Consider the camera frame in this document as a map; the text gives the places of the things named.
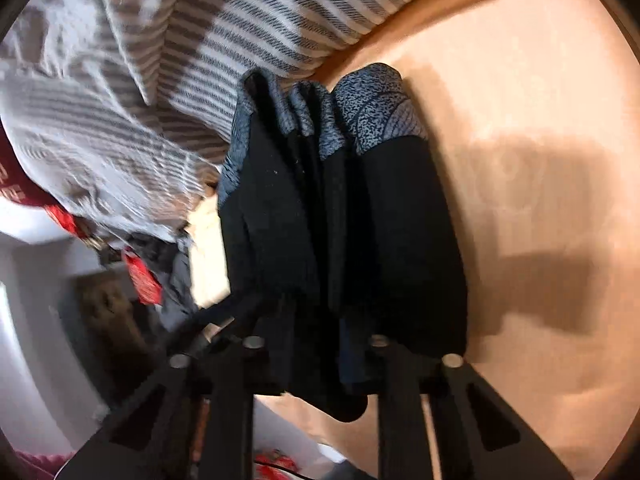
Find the red tag item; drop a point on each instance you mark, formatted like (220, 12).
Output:
(146, 286)

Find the grey button shirt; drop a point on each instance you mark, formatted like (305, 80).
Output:
(169, 264)

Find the peach bed sheet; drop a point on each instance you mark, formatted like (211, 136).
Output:
(534, 106)

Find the black pants with patterned waistband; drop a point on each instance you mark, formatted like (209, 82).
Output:
(331, 207)

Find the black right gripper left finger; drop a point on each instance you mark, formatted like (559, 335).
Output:
(193, 419)

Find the grey white striped blanket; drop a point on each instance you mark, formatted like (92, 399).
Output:
(122, 109)

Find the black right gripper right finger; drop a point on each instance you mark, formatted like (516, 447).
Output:
(441, 419)

